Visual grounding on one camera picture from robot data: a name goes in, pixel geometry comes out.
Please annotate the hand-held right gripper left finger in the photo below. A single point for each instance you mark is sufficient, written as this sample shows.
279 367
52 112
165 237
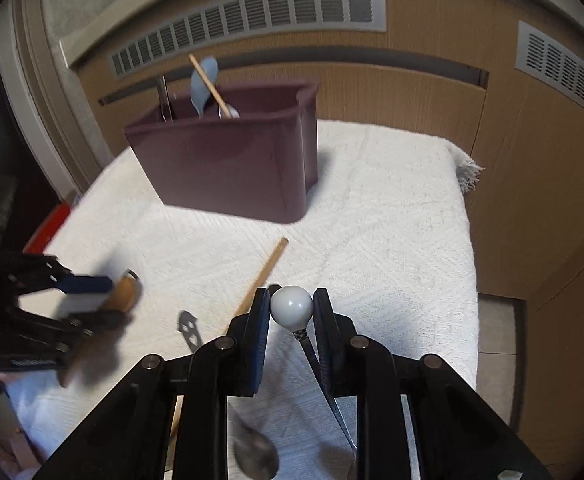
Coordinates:
252 350

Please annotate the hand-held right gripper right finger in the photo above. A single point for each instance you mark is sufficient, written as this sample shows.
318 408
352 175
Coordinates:
328 360

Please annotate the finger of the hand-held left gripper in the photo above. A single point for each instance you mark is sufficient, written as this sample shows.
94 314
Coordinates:
99 321
89 284

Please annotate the light wooden chopstick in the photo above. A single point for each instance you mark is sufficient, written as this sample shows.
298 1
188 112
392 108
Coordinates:
212 87
267 272

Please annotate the maroon plastic utensil container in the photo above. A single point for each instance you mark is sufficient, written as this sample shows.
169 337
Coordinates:
222 170

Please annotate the blue-grey plastic spoon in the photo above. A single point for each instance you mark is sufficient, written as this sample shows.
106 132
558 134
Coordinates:
201 87

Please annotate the red box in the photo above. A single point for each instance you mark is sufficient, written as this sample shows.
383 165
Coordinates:
47 227

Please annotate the white textured table cloth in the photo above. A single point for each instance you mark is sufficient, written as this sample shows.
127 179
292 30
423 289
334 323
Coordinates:
371 240

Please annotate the long grey vent grille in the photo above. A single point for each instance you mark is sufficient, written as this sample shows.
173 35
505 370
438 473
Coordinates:
252 20

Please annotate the short grey vent grille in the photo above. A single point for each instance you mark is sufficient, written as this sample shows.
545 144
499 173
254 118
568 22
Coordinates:
566 70

